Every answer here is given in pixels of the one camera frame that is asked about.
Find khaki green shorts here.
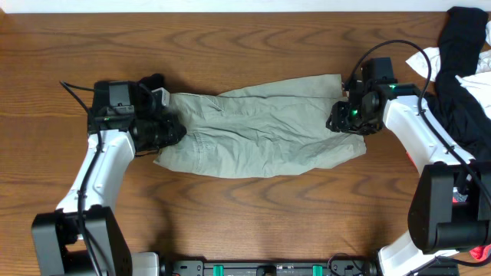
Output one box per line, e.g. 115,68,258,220
154,74,366,179

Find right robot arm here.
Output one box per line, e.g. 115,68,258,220
326,83,490,275

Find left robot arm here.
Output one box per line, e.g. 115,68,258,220
31,112,186,275

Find black folded garment left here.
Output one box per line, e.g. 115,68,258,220
91,74,165,130

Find white garment right pile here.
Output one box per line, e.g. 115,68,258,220
406,18,490,117

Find black garment right pile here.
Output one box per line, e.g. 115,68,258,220
427,6,491,158

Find grey red trimmed garment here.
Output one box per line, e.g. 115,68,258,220
407,161,490,261

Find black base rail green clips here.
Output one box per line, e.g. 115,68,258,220
168,258,460,276

